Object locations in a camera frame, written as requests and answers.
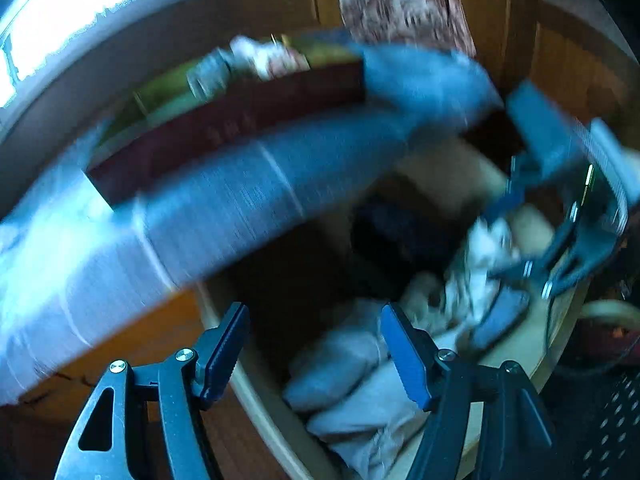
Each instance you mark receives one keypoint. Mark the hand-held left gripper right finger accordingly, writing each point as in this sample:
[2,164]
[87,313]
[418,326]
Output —
[405,355]

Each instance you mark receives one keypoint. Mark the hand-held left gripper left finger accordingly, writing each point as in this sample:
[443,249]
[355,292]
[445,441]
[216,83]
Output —
[225,350]

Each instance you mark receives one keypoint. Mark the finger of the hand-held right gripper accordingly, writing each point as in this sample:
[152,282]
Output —
[525,265]
[537,120]

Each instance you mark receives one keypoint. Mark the white patterned sock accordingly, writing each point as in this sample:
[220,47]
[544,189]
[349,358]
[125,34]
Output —
[475,280]

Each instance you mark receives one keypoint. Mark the white fuzzy sock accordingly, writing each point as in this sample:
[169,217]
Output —
[422,305]

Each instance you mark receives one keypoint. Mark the blue grey sock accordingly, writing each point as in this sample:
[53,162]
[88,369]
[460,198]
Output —
[500,317]

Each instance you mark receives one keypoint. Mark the white sock blue seam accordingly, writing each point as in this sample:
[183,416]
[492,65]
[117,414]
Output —
[335,365]

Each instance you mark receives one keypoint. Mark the large white sock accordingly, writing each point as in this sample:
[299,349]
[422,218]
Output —
[370,420]

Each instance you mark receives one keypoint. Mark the wooden drawer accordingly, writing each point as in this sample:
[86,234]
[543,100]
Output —
[520,360]

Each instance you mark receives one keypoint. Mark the dark navy sock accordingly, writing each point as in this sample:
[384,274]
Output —
[400,245]

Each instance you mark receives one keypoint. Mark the dark red box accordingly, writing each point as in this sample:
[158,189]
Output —
[225,120]

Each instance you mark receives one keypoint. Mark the pile of mixed socks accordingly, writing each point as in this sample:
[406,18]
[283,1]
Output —
[260,57]

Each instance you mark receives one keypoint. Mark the wooden cabinet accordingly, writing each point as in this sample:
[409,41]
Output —
[150,330]

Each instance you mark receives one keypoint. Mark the yellow wooden door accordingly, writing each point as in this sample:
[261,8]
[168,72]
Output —
[550,35]

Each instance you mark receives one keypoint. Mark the blue checked cloth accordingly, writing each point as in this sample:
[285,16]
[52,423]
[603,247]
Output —
[225,195]

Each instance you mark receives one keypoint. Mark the brown patterned curtain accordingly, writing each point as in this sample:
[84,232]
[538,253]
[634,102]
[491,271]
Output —
[400,5]

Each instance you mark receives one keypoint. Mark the black perforated slipper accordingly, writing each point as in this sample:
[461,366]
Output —
[610,425]

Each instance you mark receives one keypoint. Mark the window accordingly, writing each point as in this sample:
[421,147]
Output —
[75,15]

